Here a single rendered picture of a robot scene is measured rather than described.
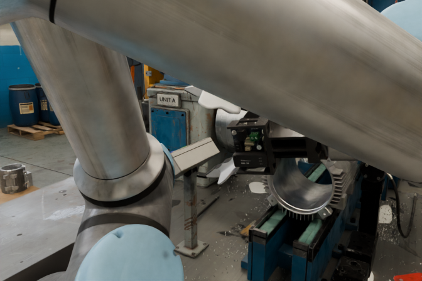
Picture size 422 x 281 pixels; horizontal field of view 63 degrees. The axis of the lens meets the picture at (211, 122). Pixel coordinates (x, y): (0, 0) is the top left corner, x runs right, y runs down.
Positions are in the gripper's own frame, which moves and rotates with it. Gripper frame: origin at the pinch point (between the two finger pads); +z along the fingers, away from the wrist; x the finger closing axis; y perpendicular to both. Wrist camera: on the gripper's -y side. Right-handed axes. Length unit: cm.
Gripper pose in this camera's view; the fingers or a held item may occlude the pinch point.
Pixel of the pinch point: (196, 132)
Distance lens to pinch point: 55.2
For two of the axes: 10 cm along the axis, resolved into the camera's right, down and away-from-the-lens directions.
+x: 2.1, 9.2, 3.2
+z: -9.0, 0.5, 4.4
